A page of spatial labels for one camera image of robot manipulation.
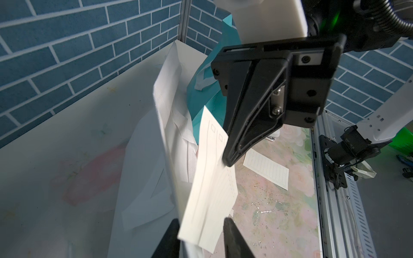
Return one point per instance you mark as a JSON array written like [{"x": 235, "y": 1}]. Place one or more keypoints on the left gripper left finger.
[{"x": 169, "y": 246}]

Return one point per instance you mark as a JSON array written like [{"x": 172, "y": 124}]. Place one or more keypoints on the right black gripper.
[{"x": 273, "y": 83}]

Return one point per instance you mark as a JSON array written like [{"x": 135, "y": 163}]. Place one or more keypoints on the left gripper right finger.
[{"x": 234, "y": 243}]

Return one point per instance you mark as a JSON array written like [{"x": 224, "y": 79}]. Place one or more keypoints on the teal paper bag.
[{"x": 204, "y": 90}]

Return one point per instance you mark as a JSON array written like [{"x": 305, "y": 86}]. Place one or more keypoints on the white paper bag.
[{"x": 160, "y": 159}]

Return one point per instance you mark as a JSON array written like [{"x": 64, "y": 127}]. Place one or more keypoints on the long white receipt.
[{"x": 213, "y": 191}]

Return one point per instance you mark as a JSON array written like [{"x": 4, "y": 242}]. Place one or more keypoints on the short white receipt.
[{"x": 267, "y": 168}]

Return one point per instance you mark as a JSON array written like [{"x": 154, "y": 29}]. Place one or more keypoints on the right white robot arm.
[{"x": 373, "y": 84}]

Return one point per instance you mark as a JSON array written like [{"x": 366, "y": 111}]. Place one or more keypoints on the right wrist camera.
[{"x": 266, "y": 20}]

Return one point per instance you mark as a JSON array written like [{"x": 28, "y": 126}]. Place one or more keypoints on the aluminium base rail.
[{"x": 343, "y": 227}]

